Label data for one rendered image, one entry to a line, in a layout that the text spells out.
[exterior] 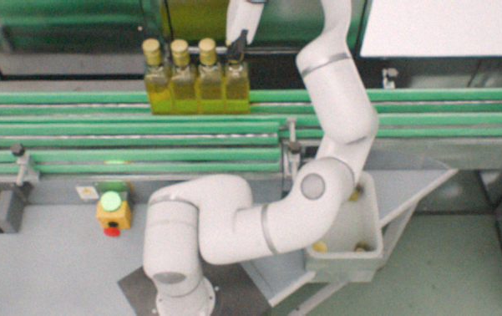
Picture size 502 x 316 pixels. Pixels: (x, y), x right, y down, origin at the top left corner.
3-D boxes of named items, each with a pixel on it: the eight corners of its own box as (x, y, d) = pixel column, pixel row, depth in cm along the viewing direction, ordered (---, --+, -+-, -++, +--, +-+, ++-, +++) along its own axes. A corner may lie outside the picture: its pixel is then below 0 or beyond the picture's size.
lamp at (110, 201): (122, 195, 133) (119, 189, 130) (119, 211, 130) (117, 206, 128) (103, 196, 133) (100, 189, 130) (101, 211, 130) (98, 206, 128)
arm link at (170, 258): (150, 303, 104) (136, 271, 90) (155, 239, 111) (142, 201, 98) (202, 301, 104) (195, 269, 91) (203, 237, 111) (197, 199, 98)
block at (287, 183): (295, 158, 139) (296, 143, 134) (296, 191, 134) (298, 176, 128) (281, 159, 139) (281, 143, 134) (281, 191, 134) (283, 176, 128)
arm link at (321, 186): (287, 247, 98) (367, 231, 93) (264, 262, 85) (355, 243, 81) (269, 172, 99) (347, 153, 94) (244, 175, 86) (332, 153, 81)
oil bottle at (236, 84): (250, 115, 139) (249, 56, 121) (249, 133, 136) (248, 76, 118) (227, 114, 139) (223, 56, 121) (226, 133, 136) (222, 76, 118)
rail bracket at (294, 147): (296, 137, 135) (299, 105, 124) (299, 197, 126) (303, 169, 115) (283, 137, 135) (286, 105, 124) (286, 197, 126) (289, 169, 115)
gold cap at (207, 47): (217, 53, 118) (215, 38, 114) (216, 64, 116) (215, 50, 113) (200, 53, 118) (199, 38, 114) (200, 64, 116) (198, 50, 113)
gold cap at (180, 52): (190, 53, 118) (188, 38, 114) (189, 66, 116) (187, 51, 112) (174, 53, 118) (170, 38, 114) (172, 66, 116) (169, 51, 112)
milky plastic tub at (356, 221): (366, 187, 142) (372, 170, 135) (377, 270, 130) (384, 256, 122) (299, 188, 142) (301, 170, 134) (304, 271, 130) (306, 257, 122)
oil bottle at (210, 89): (226, 115, 139) (222, 56, 121) (226, 133, 136) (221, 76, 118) (205, 115, 139) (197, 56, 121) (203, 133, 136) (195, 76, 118)
